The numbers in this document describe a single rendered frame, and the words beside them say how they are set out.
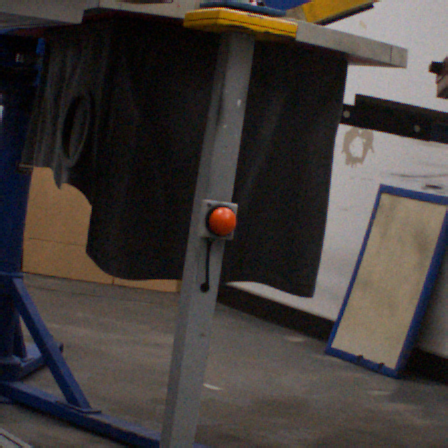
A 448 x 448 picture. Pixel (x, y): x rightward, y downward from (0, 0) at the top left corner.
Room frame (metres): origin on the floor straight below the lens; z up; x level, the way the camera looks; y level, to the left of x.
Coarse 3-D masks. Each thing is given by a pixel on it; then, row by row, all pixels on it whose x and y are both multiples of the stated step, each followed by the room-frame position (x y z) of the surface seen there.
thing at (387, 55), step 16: (96, 0) 1.96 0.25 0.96; (112, 0) 1.95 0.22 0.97; (176, 0) 2.00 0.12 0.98; (192, 0) 2.01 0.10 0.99; (160, 16) 2.00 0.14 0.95; (176, 16) 2.00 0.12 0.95; (304, 32) 2.10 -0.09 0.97; (320, 32) 2.11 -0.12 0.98; (336, 32) 2.12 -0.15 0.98; (320, 48) 2.15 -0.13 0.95; (336, 48) 2.12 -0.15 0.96; (352, 48) 2.14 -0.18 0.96; (368, 48) 2.15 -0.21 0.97; (384, 48) 2.16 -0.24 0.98; (400, 48) 2.18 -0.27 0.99; (352, 64) 2.34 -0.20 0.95; (368, 64) 2.27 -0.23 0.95; (384, 64) 2.20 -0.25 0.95; (400, 64) 2.18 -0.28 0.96
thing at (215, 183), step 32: (224, 32) 1.85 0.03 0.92; (256, 32) 1.81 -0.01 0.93; (288, 32) 1.82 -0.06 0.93; (224, 64) 1.84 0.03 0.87; (224, 96) 1.83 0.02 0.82; (224, 128) 1.84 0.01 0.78; (224, 160) 1.84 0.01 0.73; (224, 192) 1.84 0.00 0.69; (192, 224) 1.86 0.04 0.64; (192, 256) 1.84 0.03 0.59; (192, 288) 1.83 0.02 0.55; (192, 320) 1.83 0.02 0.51; (192, 352) 1.84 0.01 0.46; (192, 384) 1.84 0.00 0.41; (192, 416) 1.84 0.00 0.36
